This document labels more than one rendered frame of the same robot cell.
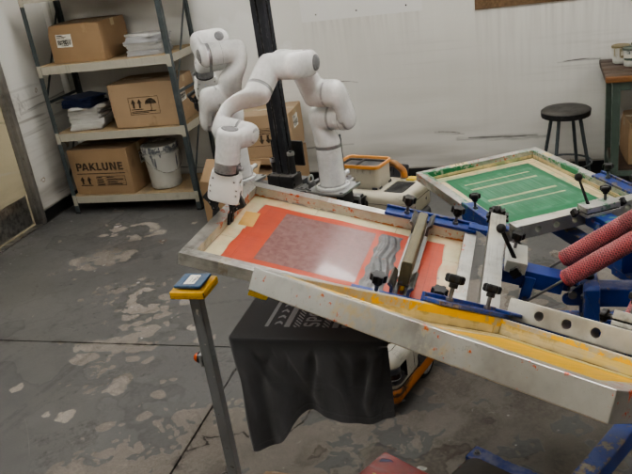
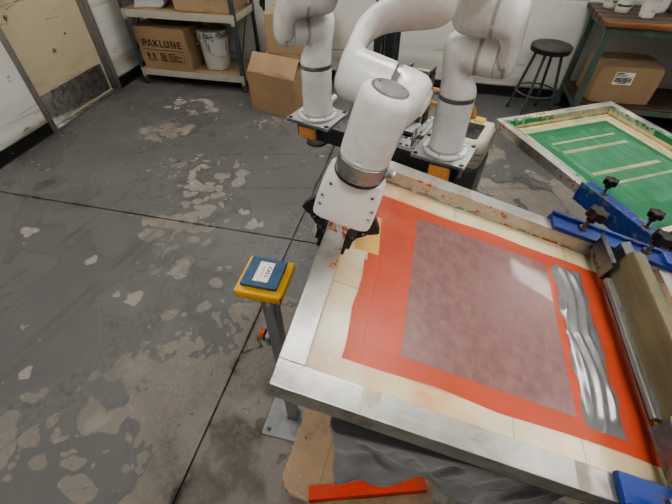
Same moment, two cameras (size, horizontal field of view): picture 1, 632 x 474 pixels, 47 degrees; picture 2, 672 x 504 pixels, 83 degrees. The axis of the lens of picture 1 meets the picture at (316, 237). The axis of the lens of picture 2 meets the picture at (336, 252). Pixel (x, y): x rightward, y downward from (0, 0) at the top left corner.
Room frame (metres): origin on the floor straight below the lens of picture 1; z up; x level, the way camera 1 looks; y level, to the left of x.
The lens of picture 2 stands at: (1.65, 0.32, 1.73)
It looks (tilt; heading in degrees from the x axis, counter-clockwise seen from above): 46 degrees down; 355
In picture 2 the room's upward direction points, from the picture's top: straight up
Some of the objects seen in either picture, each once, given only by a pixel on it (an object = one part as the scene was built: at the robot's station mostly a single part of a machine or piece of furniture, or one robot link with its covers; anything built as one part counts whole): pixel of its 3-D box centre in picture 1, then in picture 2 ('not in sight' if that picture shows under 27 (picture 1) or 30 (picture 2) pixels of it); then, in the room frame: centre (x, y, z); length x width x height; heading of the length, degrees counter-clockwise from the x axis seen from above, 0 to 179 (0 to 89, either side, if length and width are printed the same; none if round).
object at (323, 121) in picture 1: (327, 125); (467, 66); (2.60, -0.10, 1.37); 0.13 x 0.10 x 0.16; 56
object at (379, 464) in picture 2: (318, 398); (437, 481); (1.85, 0.06, 0.74); 0.46 x 0.04 x 0.42; 72
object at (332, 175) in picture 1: (332, 165); (452, 122); (2.62, -0.10, 1.21); 0.16 x 0.13 x 0.15; 145
